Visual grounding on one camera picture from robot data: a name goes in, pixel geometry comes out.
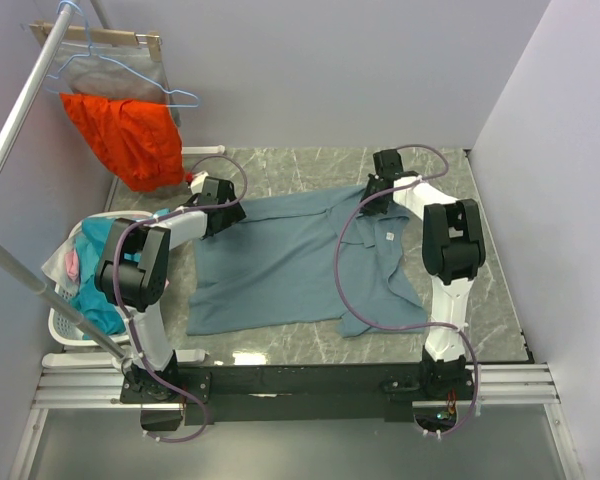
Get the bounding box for white table edge bracket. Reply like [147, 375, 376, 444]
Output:
[181, 145, 226, 156]

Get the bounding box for silver clothes rack pole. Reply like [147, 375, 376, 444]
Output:
[0, 1, 112, 369]

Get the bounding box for grey mesh hanging bag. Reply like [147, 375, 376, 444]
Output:
[54, 43, 175, 105]

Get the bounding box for wooden bag top bar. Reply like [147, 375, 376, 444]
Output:
[29, 19, 161, 60]

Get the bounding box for orange shirt on hanger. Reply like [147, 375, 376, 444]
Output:
[59, 93, 185, 193]

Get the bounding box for white laundry basket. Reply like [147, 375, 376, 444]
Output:
[42, 209, 154, 347]

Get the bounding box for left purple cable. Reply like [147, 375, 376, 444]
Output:
[114, 154, 249, 445]

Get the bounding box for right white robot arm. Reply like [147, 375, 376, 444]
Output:
[361, 149, 486, 363]

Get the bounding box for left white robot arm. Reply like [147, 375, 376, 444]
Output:
[94, 177, 246, 402]

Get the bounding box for teal shirt in basket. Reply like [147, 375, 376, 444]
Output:
[70, 217, 125, 335]

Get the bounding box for aluminium rail frame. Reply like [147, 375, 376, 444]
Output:
[8, 364, 585, 479]

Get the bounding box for purple cable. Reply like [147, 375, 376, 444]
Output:
[114, 154, 249, 445]
[332, 144, 482, 439]

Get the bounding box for light blue wire hanger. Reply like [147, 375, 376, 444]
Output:
[46, 1, 200, 109]

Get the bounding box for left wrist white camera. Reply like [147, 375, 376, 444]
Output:
[185, 171, 209, 195]

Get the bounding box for pink garment in basket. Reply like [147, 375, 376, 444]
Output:
[64, 249, 80, 284]

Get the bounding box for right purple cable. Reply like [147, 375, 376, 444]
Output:
[332, 144, 482, 439]

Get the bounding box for slate blue polo shirt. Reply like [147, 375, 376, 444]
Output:
[186, 186, 428, 337]

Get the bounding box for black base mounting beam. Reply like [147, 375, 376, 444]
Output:
[119, 363, 476, 432]

